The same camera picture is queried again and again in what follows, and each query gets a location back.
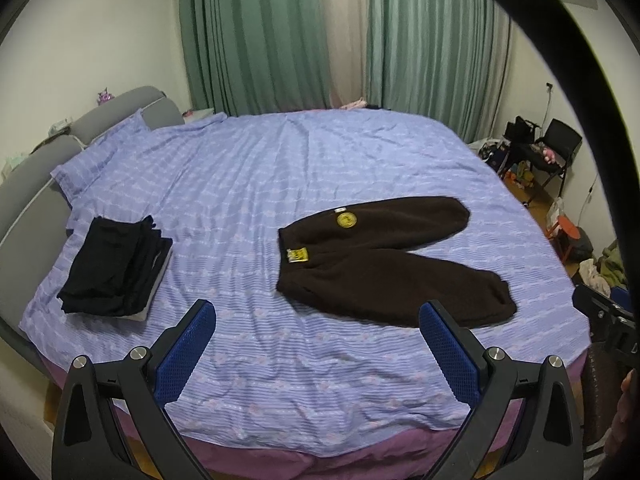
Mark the pile of green white clothes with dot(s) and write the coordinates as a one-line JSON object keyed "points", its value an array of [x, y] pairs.
{"points": [[606, 272]]}

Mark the blue striped pillow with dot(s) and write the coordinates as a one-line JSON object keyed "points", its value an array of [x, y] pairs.
{"points": [[101, 171]]}

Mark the green curtain left panel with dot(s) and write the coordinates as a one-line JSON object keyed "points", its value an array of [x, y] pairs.
{"points": [[255, 56]]}

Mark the pink plush toy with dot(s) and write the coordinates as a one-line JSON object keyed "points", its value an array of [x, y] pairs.
{"points": [[548, 155]]}

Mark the black folding chair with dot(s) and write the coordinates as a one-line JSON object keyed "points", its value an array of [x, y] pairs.
{"points": [[565, 141]]}

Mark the green curtain right panel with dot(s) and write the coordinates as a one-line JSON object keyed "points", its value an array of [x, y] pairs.
{"points": [[442, 59]]}

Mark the orange metal stool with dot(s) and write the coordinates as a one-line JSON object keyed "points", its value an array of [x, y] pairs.
{"points": [[562, 235]]}

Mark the toys and bags on floor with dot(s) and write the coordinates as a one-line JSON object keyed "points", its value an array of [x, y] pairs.
{"points": [[507, 159]]}

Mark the beige sheer curtain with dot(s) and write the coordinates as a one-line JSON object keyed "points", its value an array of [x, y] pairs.
{"points": [[346, 24]]}

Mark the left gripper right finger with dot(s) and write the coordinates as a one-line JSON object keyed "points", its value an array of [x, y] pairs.
{"points": [[545, 441]]}

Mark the green curtain panel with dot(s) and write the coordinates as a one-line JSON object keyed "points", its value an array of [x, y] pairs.
{"points": [[255, 56], [442, 59]]}

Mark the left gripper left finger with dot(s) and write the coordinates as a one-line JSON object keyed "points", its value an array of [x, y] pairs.
{"points": [[89, 442]]}

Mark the black bag on chair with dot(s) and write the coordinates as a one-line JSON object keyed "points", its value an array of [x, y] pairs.
{"points": [[521, 131]]}

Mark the white flat board under clothes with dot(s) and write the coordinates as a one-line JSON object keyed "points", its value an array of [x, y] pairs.
{"points": [[142, 314]]}

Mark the dark brown fleece pants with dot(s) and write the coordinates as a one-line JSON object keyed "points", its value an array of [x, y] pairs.
{"points": [[361, 261]]}

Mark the purple toy on headboard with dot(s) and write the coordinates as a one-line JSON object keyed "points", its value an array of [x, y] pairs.
{"points": [[104, 96]]}

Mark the blue floral bed sheet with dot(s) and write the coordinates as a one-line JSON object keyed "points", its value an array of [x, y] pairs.
{"points": [[283, 222]]}

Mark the stack of black folded clothes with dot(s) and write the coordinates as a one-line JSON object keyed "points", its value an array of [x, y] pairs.
{"points": [[115, 267]]}

